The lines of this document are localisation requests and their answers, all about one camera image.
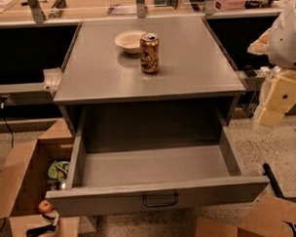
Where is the cardboard box right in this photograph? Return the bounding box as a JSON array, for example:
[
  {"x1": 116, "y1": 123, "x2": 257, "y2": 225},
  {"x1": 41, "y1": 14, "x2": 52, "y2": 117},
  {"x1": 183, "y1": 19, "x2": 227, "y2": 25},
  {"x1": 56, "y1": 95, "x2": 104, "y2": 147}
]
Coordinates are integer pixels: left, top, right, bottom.
[{"x1": 194, "y1": 194, "x2": 296, "y2": 237}]

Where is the grey top drawer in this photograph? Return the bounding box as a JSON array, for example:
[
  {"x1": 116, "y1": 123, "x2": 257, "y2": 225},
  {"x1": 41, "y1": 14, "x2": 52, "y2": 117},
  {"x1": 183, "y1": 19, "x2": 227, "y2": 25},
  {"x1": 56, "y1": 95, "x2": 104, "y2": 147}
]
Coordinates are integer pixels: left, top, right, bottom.
[{"x1": 47, "y1": 102, "x2": 269, "y2": 217}]

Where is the black handled tool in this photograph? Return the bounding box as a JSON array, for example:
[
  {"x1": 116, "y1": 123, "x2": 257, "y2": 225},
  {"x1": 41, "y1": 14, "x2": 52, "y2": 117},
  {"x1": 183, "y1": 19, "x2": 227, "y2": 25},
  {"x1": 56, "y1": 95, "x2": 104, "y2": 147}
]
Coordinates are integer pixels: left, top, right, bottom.
[{"x1": 25, "y1": 211, "x2": 60, "y2": 237}]

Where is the gold drink can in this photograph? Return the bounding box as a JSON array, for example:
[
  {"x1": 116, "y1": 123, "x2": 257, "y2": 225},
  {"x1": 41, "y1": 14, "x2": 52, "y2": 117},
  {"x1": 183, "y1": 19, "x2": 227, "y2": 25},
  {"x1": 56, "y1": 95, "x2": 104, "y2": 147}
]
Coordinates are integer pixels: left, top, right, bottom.
[{"x1": 139, "y1": 32, "x2": 160, "y2": 73}]

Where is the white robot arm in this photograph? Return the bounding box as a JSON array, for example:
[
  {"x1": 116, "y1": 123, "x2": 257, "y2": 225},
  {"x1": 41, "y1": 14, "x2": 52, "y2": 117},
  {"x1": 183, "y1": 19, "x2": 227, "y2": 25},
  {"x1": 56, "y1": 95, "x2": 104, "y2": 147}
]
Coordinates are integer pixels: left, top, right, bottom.
[{"x1": 247, "y1": 0, "x2": 296, "y2": 131}]

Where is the red apple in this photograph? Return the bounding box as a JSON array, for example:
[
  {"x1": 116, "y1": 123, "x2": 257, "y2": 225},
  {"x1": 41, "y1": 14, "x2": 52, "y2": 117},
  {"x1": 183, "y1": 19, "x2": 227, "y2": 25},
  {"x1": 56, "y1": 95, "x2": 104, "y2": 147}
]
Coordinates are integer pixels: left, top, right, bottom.
[{"x1": 38, "y1": 199, "x2": 53, "y2": 214}]

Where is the open cardboard box left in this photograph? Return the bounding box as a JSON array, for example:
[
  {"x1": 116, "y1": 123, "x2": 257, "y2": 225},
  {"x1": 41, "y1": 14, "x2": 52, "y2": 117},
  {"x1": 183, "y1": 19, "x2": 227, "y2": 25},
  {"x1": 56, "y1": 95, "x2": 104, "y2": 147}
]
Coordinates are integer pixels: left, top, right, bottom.
[{"x1": 0, "y1": 120, "x2": 80, "y2": 237}]

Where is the black chair leg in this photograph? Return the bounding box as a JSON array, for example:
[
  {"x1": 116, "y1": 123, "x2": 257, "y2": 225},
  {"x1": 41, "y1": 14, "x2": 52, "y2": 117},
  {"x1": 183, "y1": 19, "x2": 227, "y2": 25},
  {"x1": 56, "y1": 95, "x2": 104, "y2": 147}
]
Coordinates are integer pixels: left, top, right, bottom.
[{"x1": 263, "y1": 163, "x2": 285, "y2": 199}]

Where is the white paper bowl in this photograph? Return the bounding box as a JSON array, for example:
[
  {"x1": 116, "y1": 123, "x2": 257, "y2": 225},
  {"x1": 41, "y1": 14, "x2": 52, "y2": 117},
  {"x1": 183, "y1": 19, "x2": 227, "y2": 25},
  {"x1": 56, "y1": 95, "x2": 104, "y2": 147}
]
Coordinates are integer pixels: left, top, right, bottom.
[{"x1": 114, "y1": 30, "x2": 145, "y2": 55}]

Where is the grey metal cabinet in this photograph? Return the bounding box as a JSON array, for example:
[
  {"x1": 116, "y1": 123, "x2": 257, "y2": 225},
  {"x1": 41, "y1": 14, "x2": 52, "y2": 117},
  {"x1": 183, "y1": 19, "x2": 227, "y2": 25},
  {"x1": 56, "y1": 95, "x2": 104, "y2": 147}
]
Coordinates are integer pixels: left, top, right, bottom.
[{"x1": 55, "y1": 16, "x2": 244, "y2": 154}]

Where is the black drawer handle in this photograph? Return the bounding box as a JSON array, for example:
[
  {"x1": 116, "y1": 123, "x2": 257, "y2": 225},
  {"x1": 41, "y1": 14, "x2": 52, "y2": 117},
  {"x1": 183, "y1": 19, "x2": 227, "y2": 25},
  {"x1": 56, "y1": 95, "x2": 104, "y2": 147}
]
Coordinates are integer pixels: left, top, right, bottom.
[{"x1": 142, "y1": 194, "x2": 179, "y2": 208}]

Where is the green snack bag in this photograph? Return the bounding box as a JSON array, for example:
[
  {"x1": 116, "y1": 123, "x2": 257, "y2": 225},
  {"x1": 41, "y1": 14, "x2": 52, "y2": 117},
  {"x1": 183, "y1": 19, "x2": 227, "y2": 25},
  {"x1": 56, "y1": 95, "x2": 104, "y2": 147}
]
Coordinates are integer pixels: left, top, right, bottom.
[{"x1": 48, "y1": 161, "x2": 70, "y2": 182}]

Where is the black cable left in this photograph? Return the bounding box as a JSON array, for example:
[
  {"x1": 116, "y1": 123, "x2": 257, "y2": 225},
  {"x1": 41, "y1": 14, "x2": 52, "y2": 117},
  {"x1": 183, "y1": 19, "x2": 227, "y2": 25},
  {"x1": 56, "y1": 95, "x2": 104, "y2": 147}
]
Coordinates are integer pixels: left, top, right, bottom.
[{"x1": 0, "y1": 95, "x2": 16, "y2": 149}]

